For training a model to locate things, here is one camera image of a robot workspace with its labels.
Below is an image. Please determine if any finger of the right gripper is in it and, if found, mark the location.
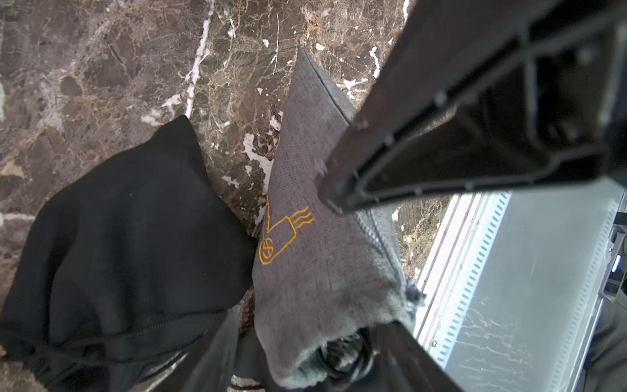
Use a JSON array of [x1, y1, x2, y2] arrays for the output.
[[317, 1, 626, 214]]

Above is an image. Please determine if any grey hair dryer pouch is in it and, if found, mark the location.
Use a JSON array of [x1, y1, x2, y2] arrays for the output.
[[252, 49, 416, 390]]

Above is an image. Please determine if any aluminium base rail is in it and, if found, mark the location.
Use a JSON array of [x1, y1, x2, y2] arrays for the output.
[[414, 180, 626, 391]]

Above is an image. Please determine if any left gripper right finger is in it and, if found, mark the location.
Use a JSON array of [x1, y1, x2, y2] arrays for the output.
[[372, 322, 462, 392]]

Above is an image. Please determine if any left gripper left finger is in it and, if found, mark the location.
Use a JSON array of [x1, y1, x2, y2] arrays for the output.
[[152, 308, 240, 391]]

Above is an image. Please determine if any dark green hair dryer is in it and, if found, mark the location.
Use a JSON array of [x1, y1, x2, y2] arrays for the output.
[[315, 328, 375, 388]]

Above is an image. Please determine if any black pouch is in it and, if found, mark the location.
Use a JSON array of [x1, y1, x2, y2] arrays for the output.
[[1, 116, 256, 391]]

